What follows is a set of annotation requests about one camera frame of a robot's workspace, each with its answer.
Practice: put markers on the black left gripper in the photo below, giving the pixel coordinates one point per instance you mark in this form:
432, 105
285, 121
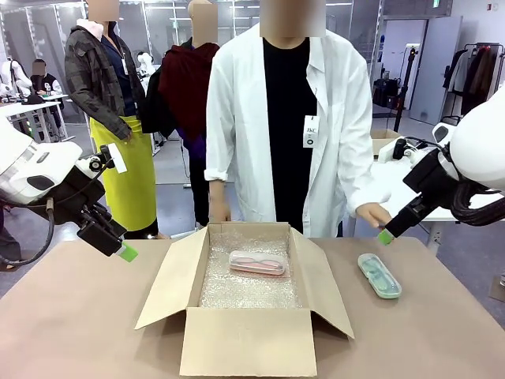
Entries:
98, 233

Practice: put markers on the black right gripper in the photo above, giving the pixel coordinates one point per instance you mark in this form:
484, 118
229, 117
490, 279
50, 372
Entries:
412, 213

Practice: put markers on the pink clear glasses case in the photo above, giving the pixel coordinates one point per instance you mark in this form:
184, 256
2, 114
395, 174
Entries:
257, 263

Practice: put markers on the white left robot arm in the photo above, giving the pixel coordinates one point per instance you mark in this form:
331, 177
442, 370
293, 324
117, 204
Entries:
27, 169

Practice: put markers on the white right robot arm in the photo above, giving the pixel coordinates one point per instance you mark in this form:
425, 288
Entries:
479, 146

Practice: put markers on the person's right forearm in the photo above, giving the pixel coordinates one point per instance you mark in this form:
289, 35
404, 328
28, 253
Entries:
217, 189

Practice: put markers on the glasses in green case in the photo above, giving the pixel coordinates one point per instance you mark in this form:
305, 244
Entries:
379, 276

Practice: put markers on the mint green glasses case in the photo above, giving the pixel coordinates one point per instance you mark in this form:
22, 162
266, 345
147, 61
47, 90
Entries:
378, 276

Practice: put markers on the brown cardboard shipping box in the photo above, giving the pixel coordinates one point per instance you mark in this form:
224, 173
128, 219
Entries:
248, 339

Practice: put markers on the person's left hand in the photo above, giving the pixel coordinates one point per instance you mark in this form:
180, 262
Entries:
372, 215

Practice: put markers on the person's right hand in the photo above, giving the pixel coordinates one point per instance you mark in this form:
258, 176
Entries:
219, 211

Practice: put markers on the small open cardboard box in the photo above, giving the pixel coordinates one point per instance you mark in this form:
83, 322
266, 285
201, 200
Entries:
384, 142

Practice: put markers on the clear bubble wrap sheet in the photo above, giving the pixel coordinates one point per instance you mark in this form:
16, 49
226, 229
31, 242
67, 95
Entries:
244, 288

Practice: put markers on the white paper coat tag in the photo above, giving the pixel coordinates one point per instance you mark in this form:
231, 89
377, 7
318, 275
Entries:
310, 132

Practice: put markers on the mannequin with yellow skirt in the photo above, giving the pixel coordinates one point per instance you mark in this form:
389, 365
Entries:
114, 118

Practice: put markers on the black bags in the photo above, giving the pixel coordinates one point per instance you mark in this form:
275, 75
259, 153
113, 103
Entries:
386, 92

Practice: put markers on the person in white lab coat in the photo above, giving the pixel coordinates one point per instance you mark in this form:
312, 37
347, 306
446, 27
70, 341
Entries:
284, 130

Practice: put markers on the black tripod stand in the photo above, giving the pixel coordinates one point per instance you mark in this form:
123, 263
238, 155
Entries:
406, 87

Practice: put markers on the white background desk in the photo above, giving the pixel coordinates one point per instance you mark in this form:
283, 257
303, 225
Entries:
31, 114

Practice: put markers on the mannequin with red shawl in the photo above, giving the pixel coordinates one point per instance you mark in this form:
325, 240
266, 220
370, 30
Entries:
185, 87

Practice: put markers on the clothes rack with garments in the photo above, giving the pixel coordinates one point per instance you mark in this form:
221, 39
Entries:
473, 75

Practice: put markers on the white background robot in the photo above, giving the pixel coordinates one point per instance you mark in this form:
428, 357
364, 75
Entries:
145, 67
13, 79

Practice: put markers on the seated person in background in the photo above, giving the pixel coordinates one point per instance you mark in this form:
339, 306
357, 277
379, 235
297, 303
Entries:
45, 85

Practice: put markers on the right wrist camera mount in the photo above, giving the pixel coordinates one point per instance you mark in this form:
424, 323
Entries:
408, 149

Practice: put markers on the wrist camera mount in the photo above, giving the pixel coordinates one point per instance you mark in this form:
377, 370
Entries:
100, 160
408, 149

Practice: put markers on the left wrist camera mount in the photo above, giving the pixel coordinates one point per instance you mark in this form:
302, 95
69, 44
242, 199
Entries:
100, 160

